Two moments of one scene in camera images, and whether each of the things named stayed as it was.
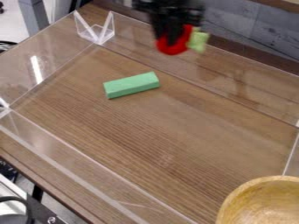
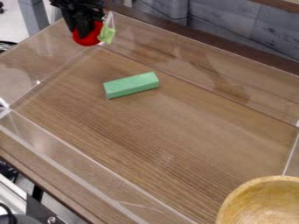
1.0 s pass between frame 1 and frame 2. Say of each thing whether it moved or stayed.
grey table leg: stayed
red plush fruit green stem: moved
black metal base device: stayed
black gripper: moved
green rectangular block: stayed
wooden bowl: stayed
